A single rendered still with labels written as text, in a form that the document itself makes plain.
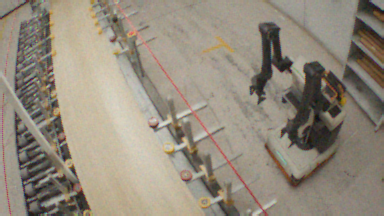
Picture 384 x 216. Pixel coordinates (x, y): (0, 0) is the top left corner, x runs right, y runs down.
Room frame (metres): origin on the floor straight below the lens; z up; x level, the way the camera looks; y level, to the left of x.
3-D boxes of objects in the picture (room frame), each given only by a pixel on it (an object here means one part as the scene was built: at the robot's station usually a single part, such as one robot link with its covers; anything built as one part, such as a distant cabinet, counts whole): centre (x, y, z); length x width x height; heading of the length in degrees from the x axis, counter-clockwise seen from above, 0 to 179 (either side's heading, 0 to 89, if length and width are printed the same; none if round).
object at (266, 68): (1.44, -0.53, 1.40); 0.11 x 0.06 x 0.43; 20
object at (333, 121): (1.42, -1.12, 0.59); 0.55 x 0.34 x 0.83; 20
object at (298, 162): (1.39, -1.03, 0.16); 0.67 x 0.64 x 0.25; 110
